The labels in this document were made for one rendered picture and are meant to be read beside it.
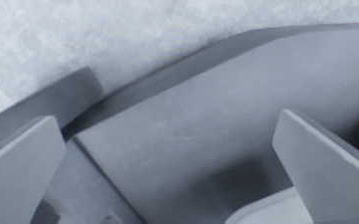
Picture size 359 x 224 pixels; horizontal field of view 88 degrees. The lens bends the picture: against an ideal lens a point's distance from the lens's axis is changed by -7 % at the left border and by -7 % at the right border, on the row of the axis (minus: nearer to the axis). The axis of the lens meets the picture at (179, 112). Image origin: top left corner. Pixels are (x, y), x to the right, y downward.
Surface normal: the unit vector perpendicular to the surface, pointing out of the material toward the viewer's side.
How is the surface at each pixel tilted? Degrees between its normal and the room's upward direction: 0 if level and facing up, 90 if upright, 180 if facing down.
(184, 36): 0
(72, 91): 67
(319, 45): 0
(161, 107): 0
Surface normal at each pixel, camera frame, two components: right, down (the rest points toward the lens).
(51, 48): 0.05, 0.40
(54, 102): 0.69, -0.07
